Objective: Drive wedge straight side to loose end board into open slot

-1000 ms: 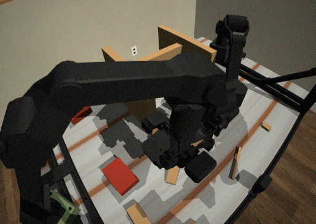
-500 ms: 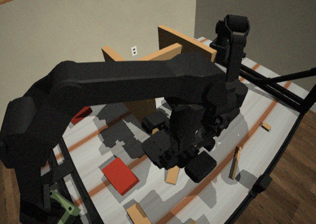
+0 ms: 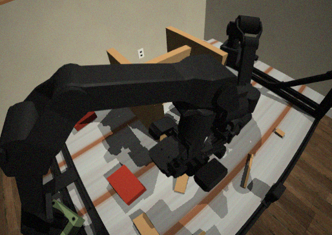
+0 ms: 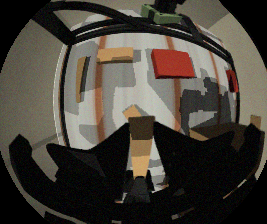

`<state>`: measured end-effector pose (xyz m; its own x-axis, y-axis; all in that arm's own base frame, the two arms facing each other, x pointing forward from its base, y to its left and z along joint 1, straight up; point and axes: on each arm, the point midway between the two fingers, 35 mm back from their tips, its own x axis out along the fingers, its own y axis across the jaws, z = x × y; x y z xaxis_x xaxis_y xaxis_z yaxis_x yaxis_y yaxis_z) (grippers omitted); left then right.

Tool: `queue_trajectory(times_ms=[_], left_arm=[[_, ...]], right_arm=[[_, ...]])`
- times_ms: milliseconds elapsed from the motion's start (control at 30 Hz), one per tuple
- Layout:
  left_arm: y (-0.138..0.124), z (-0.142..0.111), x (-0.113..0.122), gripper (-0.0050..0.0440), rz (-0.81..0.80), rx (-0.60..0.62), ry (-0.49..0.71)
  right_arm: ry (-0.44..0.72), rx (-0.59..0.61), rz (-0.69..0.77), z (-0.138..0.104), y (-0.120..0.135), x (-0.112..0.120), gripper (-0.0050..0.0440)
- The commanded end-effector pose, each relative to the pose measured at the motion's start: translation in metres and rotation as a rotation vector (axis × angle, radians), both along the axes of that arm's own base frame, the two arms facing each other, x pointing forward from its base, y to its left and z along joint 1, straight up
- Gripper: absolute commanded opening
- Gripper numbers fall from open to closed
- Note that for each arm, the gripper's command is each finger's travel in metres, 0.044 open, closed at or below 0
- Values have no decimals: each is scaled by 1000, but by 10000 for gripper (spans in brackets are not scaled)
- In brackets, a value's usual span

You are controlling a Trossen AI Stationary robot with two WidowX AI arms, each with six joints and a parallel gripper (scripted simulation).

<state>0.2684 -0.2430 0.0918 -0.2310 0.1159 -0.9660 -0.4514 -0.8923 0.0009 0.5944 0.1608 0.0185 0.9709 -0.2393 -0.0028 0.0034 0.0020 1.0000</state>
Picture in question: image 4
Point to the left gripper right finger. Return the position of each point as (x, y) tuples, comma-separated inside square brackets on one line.
[(182, 156)]

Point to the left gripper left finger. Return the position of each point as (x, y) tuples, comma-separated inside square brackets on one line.
[(108, 163)]

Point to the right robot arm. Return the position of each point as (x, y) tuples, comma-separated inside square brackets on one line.
[(163, 194)]

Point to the tan wooden wedge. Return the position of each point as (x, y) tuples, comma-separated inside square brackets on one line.
[(141, 136), (79, 75)]

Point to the red rectangular block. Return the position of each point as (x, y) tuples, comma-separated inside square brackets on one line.
[(232, 81), (171, 64)]

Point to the tan wooden rail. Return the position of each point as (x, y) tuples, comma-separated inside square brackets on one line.
[(257, 122)]

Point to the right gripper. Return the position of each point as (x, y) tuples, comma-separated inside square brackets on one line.
[(137, 190)]

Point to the tan wooden block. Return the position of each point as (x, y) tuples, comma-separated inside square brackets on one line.
[(132, 112), (115, 55)]

